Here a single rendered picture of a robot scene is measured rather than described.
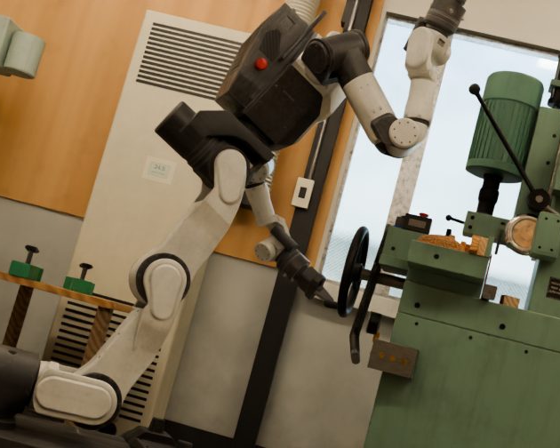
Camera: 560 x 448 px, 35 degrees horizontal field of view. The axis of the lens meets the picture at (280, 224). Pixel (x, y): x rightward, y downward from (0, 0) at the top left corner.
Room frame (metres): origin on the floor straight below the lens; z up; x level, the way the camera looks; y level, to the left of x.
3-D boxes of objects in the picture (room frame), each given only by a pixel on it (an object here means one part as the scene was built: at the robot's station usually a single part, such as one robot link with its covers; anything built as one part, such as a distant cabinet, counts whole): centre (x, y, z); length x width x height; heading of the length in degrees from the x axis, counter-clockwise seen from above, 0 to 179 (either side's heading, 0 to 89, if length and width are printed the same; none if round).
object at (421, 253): (2.67, -0.48, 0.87); 0.61 x 0.30 x 0.06; 167
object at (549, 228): (2.48, -0.73, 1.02); 0.09 x 0.07 x 0.12; 167
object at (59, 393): (2.36, 0.40, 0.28); 0.21 x 0.20 x 0.13; 107
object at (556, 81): (2.65, -0.72, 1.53); 0.08 x 0.08 x 0.17; 77
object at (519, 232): (2.53, -0.69, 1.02); 0.12 x 0.03 x 0.12; 77
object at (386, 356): (2.46, -0.39, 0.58); 0.12 x 0.08 x 0.08; 77
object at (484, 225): (2.67, -0.61, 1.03); 0.14 x 0.07 x 0.09; 77
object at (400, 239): (2.69, -0.39, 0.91); 0.15 x 0.14 x 0.09; 167
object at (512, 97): (2.68, -0.59, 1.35); 0.18 x 0.18 x 0.31
